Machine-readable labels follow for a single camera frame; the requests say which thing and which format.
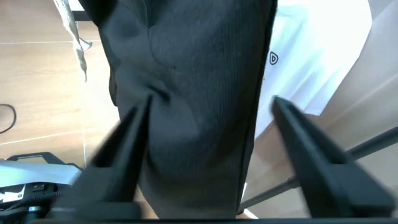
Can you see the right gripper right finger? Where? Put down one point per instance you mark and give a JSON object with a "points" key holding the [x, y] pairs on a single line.
{"points": [[335, 186]]}

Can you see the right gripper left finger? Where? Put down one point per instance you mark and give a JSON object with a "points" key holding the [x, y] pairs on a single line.
{"points": [[109, 186]]}

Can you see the white printed t-shirt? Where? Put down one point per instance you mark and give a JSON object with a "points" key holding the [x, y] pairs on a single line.
{"points": [[311, 46]]}

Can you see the black garment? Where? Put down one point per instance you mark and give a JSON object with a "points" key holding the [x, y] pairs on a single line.
{"points": [[202, 62]]}

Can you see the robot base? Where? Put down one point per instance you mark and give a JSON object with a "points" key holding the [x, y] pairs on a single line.
{"points": [[31, 174]]}

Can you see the black clothes rack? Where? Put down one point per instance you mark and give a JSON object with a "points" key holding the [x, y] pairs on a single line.
{"points": [[373, 143]]}

